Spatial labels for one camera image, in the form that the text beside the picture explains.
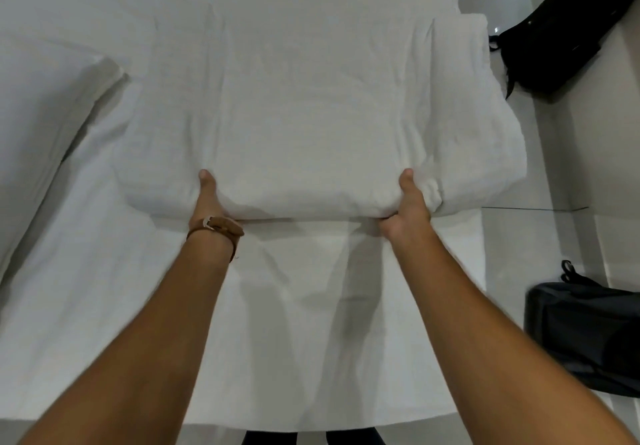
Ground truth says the white duvet blanket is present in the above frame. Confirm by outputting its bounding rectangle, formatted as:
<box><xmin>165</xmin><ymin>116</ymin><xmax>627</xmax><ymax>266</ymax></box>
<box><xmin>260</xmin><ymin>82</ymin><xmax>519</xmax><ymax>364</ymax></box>
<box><xmin>115</xmin><ymin>2</ymin><xmax>529</xmax><ymax>221</ymax></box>

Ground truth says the person's right forearm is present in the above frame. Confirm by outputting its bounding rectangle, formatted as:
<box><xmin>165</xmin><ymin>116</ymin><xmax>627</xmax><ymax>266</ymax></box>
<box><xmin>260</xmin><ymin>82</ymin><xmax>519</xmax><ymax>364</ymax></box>
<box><xmin>395</xmin><ymin>222</ymin><xmax>636</xmax><ymax>445</ymax></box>

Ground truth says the black wristwatch brown strap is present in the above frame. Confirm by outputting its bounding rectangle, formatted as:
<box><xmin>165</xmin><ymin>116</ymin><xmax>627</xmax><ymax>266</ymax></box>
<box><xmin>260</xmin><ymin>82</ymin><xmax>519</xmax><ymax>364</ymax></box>
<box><xmin>186</xmin><ymin>215</ymin><xmax>245</xmax><ymax>262</ymax></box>

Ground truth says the person's right leg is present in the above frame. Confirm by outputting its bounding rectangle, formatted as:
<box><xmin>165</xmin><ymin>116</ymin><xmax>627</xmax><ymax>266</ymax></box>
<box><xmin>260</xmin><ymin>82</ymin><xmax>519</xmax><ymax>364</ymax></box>
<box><xmin>325</xmin><ymin>428</ymin><xmax>387</xmax><ymax>445</ymax></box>

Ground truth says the person's left hand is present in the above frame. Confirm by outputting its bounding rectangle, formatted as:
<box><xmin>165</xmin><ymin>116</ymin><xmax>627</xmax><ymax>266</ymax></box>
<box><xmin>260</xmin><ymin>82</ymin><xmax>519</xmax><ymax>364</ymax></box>
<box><xmin>188</xmin><ymin>169</ymin><xmax>242</xmax><ymax>232</ymax></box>

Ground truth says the person's leg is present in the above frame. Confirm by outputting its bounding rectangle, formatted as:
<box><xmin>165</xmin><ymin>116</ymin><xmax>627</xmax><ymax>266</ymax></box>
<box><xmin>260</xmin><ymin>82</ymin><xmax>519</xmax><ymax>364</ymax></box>
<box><xmin>243</xmin><ymin>428</ymin><xmax>323</xmax><ymax>445</ymax></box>
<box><xmin>325</xmin><ymin>428</ymin><xmax>387</xmax><ymax>445</ymax></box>

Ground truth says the white sheeted bed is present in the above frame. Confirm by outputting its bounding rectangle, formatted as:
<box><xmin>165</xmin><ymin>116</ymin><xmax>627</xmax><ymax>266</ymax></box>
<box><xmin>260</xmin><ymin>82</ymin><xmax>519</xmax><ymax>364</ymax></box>
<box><xmin>0</xmin><ymin>0</ymin><xmax>493</xmax><ymax>434</ymax></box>

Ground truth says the white pillow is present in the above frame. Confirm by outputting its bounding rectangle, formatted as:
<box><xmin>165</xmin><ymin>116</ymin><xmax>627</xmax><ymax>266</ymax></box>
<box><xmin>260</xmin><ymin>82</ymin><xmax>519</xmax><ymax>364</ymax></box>
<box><xmin>0</xmin><ymin>35</ymin><xmax>129</xmax><ymax>280</ymax></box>

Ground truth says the person's left forearm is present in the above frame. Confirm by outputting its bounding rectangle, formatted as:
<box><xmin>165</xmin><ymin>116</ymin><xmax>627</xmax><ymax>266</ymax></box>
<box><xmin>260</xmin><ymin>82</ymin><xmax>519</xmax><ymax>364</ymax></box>
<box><xmin>27</xmin><ymin>232</ymin><xmax>239</xmax><ymax>445</ymax></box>

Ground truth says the person's right hand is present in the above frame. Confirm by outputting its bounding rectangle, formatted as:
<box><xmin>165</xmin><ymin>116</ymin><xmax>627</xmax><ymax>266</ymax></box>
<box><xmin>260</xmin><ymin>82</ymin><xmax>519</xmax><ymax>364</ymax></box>
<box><xmin>377</xmin><ymin>168</ymin><xmax>433</xmax><ymax>244</ymax></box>

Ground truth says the person's left leg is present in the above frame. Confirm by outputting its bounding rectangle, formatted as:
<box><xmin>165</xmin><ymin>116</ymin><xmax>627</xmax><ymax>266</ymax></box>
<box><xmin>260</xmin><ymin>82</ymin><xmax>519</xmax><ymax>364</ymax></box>
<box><xmin>243</xmin><ymin>428</ymin><xmax>323</xmax><ymax>445</ymax></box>

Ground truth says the black backpack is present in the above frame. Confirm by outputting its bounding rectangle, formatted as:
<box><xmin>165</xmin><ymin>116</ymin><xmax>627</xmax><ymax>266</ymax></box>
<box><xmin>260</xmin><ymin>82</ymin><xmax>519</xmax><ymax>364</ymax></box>
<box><xmin>487</xmin><ymin>0</ymin><xmax>640</xmax><ymax>101</ymax></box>

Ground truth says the dark grey backpack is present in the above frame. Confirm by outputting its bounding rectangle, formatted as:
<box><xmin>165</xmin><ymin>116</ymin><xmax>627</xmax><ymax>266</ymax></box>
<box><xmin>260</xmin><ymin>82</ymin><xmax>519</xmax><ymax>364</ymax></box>
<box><xmin>523</xmin><ymin>259</ymin><xmax>640</xmax><ymax>398</ymax></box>

